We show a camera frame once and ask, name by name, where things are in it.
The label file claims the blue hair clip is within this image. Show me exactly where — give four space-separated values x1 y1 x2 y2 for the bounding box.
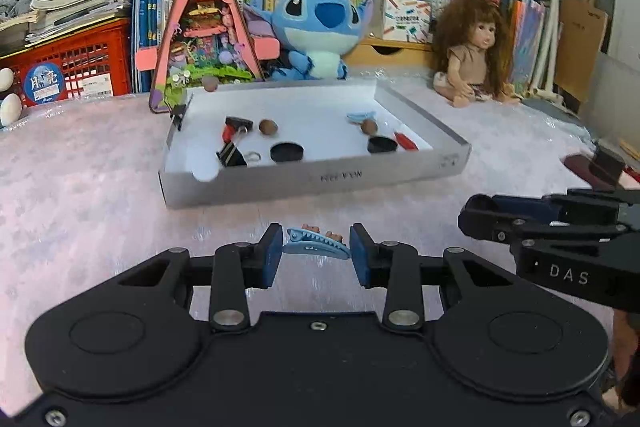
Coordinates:
282 225 352 260
346 112 375 124

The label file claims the black binder clip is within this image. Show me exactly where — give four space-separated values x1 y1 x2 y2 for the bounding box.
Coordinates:
216 132 262 168

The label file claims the black round puck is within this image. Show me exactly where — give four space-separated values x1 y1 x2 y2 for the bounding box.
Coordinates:
367 135 398 154

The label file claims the black round lid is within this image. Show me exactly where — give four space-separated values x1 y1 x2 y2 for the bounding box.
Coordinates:
270 142 305 162

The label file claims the red marker cap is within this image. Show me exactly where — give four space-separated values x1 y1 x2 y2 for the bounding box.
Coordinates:
395 132 418 150

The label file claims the brown nut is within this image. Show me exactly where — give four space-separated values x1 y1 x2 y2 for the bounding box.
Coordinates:
360 119 378 136
258 119 279 136

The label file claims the red small clip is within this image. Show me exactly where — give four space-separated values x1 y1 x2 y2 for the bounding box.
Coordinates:
222 116 254 144

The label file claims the red smartphone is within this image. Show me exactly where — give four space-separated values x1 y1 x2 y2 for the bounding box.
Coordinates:
562 154 639 190

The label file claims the black phone stand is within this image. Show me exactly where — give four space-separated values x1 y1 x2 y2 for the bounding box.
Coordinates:
589 145 626 185

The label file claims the shallow white cardboard box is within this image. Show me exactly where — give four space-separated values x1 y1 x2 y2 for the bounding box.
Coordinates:
158 80 471 209

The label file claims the black clip on box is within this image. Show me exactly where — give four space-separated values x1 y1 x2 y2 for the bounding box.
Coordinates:
170 104 186 131

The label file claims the white pipe stand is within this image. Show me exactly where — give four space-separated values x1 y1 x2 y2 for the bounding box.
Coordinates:
525 0 564 107

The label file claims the brown haired baby doll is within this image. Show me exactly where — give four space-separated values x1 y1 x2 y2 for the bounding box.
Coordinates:
433 0 520 108

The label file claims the wooden drawer box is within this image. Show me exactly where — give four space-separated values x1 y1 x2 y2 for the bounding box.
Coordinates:
343 37 437 69

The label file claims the pink triangular diorama house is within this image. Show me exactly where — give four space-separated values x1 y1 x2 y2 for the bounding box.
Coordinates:
134 0 280 114

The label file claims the red plastic crate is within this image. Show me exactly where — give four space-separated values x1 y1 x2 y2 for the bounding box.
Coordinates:
1 18 131 107

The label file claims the white colourful carton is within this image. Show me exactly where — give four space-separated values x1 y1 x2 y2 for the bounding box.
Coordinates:
369 0 431 43

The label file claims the blue Stitch plush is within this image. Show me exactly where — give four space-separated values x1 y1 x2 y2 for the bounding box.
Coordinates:
243 0 373 80

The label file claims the Doraemon plush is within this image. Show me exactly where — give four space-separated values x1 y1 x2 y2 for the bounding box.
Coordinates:
0 68 23 128

